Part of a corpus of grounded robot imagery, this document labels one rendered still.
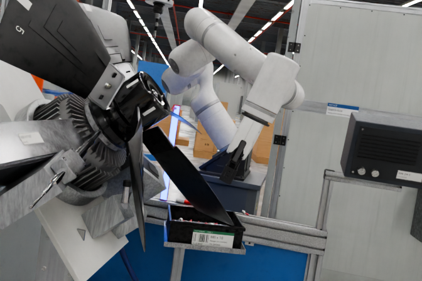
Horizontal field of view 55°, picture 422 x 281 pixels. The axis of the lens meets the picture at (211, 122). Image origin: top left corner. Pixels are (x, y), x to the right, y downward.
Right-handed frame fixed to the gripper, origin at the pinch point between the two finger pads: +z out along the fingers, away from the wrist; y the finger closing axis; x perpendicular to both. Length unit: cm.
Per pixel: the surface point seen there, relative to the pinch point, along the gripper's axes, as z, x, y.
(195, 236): 21.8, -0.9, -11.2
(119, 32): -20.0, -41.8, -2.6
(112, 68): -12.2, -31.5, 17.2
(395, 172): -18, 45, -32
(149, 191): 15.0, -17.1, -6.1
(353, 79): -61, 41, -178
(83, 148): 2.6, -25.4, 28.7
